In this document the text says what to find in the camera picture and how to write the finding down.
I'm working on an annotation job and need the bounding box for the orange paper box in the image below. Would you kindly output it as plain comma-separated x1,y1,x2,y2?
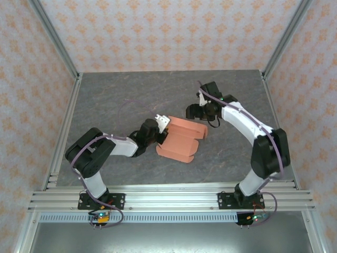
155,115,209,164

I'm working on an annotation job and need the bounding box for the grey metal sheet panel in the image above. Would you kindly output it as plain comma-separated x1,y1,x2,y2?
28,222,314,253

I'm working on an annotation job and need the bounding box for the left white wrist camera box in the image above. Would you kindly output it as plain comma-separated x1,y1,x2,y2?
154,114,171,130

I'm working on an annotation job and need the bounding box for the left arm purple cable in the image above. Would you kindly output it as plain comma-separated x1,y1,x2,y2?
68,99,160,229

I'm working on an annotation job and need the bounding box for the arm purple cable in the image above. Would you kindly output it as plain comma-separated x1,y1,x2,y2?
197,80,286,228
68,99,160,229

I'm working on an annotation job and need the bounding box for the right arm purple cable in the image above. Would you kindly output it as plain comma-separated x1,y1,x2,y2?
197,80,286,228

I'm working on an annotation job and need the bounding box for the aluminium table side rail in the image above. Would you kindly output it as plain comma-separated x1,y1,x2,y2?
259,71,301,190
41,76,84,192

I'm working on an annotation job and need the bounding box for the aluminium base rail beam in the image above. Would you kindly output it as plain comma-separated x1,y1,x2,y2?
27,184,316,213

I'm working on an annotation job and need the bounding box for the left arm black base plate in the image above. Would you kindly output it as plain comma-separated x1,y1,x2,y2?
77,193,126,210

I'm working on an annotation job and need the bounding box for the grey slotted cable duct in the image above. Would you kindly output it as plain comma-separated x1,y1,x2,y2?
38,212,268,222

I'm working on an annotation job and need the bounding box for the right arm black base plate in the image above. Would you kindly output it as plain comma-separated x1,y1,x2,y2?
217,191,265,210

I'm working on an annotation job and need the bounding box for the aluminium frame post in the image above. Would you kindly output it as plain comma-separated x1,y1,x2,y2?
27,0,82,81
262,0,315,80

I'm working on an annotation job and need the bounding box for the aluminium frame leg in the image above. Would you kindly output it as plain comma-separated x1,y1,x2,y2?
14,212,40,253
301,210,327,253

